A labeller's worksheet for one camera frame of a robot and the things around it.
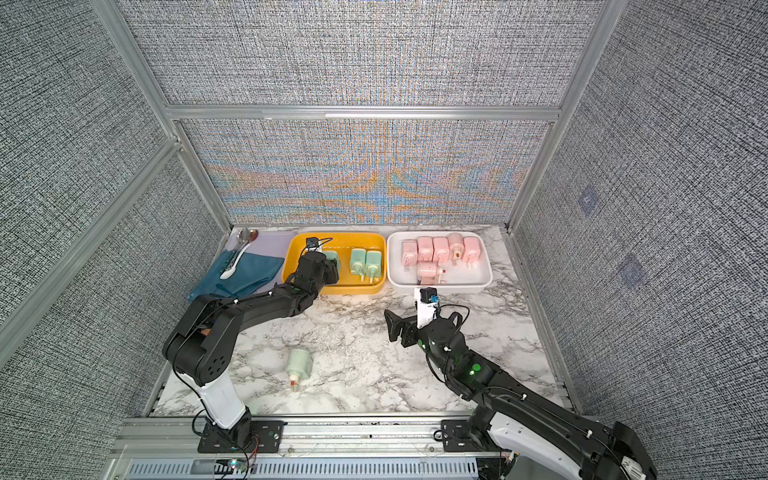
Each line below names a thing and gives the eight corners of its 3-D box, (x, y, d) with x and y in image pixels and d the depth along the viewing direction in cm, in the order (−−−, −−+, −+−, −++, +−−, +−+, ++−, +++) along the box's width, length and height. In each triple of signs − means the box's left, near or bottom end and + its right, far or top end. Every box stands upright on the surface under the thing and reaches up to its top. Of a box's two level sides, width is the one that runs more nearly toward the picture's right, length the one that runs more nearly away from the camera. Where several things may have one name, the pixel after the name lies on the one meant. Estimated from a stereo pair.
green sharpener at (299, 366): (290, 390, 83) (283, 382, 77) (296, 359, 88) (290, 349, 82) (308, 390, 83) (302, 382, 77) (312, 359, 88) (307, 349, 82)
